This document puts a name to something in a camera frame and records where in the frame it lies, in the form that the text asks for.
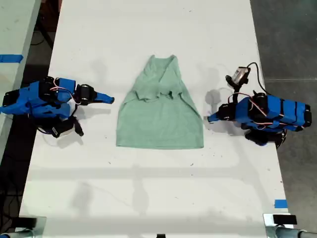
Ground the pale green T-shirt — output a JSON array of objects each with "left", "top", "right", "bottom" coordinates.
[{"left": 115, "top": 54, "right": 205, "bottom": 150}]

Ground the long blue tape strip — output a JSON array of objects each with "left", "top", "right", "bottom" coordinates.
[{"left": 0, "top": 54, "right": 24, "bottom": 63}]

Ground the pale side table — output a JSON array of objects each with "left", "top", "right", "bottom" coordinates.
[{"left": 0, "top": 0, "right": 42, "bottom": 159}]

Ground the small black box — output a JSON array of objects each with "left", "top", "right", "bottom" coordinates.
[
  {"left": 18, "top": 217, "right": 38, "bottom": 228},
  {"left": 272, "top": 214, "right": 297, "bottom": 226}
]

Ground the metal clamp plate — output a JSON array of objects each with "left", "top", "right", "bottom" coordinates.
[
  {"left": 263, "top": 213, "right": 296, "bottom": 238},
  {"left": 17, "top": 216, "right": 47, "bottom": 238}
]

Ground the grey metal tube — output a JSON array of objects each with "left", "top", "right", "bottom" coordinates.
[{"left": 274, "top": 227, "right": 317, "bottom": 238}]

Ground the camera's black stalk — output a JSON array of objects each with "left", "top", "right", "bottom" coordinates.
[{"left": 227, "top": 84, "right": 246, "bottom": 104}]

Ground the arm's camera box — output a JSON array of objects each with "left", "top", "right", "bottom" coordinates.
[
  {"left": 225, "top": 66, "right": 251, "bottom": 88},
  {"left": 51, "top": 118, "right": 84, "bottom": 139}
]

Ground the camera's black cable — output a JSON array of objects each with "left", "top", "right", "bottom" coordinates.
[
  {"left": 247, "top": 61, "right": 270, "bottom": 96},
  {"left": 36, "top": 125, "right": 54, "bottom": 136}
]

